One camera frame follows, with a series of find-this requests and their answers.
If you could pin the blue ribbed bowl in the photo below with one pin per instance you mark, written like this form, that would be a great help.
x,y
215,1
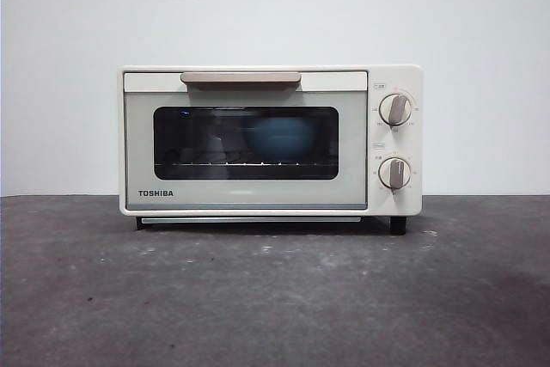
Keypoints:
x,y
279,139

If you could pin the cream Toshiba toaster oven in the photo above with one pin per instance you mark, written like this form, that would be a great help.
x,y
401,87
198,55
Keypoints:
x,y
395,203

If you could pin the cream timer knob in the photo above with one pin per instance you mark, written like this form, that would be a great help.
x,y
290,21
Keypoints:
x,y
395,173

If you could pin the cream temperature knob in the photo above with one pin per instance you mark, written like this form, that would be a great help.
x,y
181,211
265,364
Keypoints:
x,y
397,110

